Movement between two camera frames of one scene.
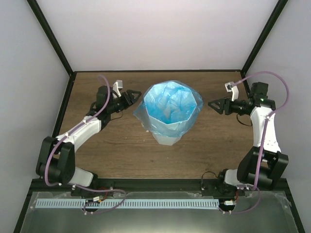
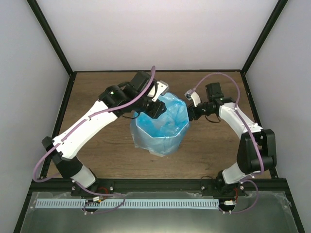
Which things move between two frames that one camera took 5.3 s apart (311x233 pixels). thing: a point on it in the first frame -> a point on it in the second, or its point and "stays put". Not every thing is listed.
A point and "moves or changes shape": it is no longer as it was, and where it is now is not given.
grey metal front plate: [164, 220] stays put
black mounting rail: [107, 185] stays put
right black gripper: [223, 104] -> [192, 112]
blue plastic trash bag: [170, 108] moves or changes shape
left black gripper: [130, 97] -> [155, 111]
